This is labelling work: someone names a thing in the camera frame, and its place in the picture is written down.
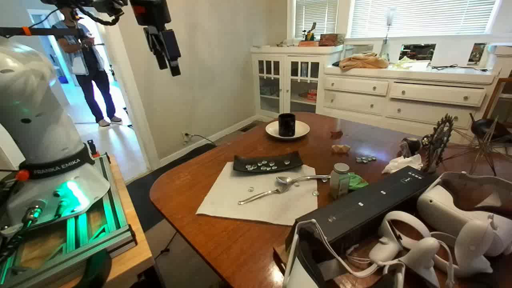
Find white VR headset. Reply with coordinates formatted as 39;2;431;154
416;171;512;277

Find green packet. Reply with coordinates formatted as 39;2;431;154
349;173;368;191

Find white glass-door cabinet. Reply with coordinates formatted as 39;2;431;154
252;47;343;117

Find long black box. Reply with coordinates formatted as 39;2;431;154
285;165;440;269

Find green robot base mount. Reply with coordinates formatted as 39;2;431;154
0;155;138;288

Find black mug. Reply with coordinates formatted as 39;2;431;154
279;114;296;136

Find silver fork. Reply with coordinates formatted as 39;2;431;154
237;187;290;205

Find black rectangular plate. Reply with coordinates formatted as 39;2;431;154
232;152;303;175

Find white round plate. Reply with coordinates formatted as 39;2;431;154
266;120;311;141

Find white napkin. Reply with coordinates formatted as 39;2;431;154
197;162;319;226

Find white VR controller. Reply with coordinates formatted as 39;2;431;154
370;211;448;288

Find person in doorway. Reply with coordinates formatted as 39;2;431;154
55;7;122;127

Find wooden dining table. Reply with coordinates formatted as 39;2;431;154
149;111;512;288

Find black metal ornament stand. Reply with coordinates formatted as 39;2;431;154
421;115;453;173

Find small glass jar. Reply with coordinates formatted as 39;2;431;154
330;163;351;200

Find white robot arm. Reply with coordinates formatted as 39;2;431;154
0;0;181;229

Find white dresser with drawers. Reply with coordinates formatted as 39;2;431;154
317;67;498;143

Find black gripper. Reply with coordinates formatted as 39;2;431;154
130;0;181;77

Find silver spoon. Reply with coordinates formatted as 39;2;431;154
276;175;332;186

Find crumpled white tissue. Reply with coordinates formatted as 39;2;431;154
383;155;423;175

